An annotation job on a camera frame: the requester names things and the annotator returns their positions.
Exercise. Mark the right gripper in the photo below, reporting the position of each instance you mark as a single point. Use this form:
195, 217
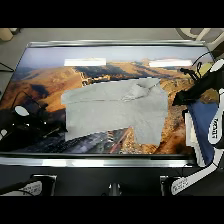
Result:
185, 96

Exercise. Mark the grey shirt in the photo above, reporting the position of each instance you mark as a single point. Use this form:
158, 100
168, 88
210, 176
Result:
116, 110

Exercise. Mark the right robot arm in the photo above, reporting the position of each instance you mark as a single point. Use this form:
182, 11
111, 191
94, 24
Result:
216, 120

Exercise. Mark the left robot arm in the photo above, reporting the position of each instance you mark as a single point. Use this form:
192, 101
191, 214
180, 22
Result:
20, 126

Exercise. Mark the navy blue garment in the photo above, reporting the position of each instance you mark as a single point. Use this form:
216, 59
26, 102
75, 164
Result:
201, 123

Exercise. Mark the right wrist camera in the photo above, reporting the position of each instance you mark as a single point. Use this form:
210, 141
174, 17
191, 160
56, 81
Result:
188, 71

